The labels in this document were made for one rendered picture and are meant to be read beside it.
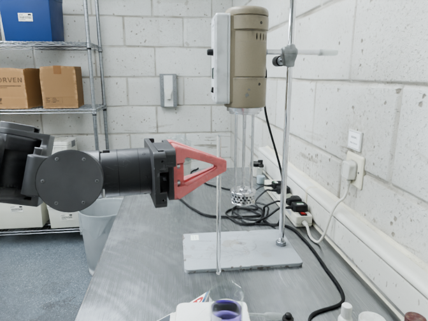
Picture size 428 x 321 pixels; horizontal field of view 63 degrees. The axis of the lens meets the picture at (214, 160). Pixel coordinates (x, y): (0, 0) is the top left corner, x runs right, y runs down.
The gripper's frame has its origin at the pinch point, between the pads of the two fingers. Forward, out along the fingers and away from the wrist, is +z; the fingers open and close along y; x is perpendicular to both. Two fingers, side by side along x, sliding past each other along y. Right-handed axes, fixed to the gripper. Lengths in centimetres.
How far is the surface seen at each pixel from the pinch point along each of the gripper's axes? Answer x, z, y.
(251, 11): -25.3, 18.0, 33.9
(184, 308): 26.4, -3.5, 8.0
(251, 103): -5.3, 18.8, 33.9
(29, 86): -5, -64, 229
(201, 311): 26.4, -0.9, 6.5
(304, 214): 31, 43, 47
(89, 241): 84, -29, 162
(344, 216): 24, 44, 30
